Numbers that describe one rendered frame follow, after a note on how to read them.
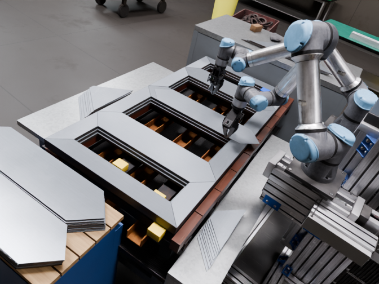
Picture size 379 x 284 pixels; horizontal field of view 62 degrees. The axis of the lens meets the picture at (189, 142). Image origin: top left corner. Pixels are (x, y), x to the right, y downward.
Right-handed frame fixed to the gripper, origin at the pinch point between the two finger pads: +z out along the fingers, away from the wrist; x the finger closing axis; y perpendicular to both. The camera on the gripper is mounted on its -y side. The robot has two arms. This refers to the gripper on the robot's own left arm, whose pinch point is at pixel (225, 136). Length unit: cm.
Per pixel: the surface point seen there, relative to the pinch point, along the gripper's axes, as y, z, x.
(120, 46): 193, 86, 239
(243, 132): 12.8, 0.6, -5.5
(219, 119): 12.7, 0.6, 10.9
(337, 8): 725, 34, 42
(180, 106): 6.2, 0.6, 34.8
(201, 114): 8.6, 0.6, 21.3
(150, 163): -44.1, 3.6, 18.7
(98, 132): -44, 4, 52
